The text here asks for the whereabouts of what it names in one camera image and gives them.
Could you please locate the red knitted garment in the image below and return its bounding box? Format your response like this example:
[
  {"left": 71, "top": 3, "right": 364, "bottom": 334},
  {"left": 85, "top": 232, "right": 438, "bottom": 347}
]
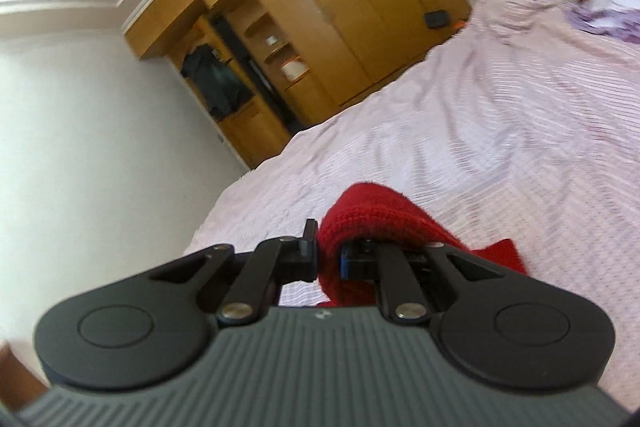
[{"left": 318, "top": 182, "right": 527, "bottom": 308}]

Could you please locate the pink checked bed sheet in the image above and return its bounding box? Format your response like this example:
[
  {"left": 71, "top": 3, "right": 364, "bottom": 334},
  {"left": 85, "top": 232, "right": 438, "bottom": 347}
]
[{"left": 189, "top": 0, "right": 639, "bottom": 409}]

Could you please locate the dark hanging jacket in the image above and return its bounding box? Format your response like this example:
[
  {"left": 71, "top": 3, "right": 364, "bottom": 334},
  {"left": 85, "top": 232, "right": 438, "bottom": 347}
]
[{"left": 180, "top": 44, "right": 254, "bottom": 120}]

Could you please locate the white container on shelf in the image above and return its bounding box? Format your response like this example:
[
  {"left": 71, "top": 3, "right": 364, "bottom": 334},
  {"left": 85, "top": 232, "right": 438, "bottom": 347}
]
[{"left": 280, "top": 56, "right": 309, "bottom": 82}]

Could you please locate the black bag by wardrobe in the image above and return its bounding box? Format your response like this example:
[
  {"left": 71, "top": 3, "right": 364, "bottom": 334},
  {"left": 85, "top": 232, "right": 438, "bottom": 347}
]
[{"left": 424, "top": 10, "right": 451, "bottom": 29}]

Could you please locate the wooden wardrobe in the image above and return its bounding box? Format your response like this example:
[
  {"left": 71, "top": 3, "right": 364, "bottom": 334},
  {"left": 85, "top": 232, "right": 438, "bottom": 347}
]
[{"left": 126, "top": 0, "right": 470, "bottom": 167}]

